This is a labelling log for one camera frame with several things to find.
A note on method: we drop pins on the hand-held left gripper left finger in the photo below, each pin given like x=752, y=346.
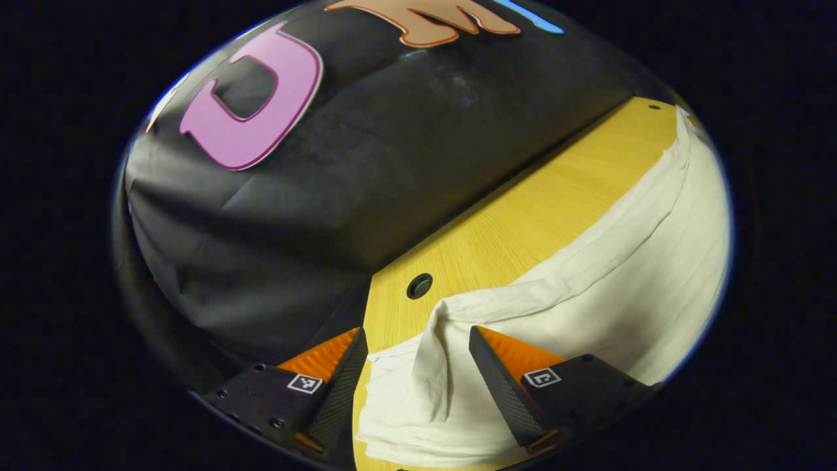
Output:
x=340, y=405

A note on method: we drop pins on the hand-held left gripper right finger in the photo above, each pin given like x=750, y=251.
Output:
x=503, y=399

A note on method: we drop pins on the white jeans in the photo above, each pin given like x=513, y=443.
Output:
x=621, y=294

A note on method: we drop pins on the black backdrop cloth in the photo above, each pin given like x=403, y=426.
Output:
x=392, y=163

